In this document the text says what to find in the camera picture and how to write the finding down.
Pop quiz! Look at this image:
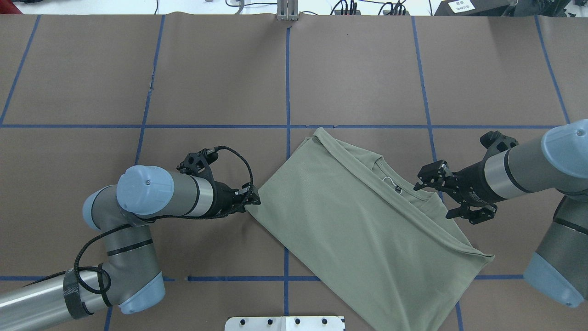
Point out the olive green t-shirt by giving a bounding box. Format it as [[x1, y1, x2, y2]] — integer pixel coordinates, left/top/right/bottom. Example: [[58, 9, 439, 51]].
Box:
[[248, 128, 494, 331]]

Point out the white mounting plate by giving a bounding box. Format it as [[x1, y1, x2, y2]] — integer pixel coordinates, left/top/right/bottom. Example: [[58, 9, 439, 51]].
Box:
[[224, 316, 346, 331]]

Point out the black box with label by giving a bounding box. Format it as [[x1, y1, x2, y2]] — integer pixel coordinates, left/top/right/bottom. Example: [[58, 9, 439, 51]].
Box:
[[433, 0, 519, 17]]

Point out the aluminium frame post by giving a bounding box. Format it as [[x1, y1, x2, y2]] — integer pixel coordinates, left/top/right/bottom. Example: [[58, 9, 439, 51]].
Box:
[[276, 0, 300, 21]]

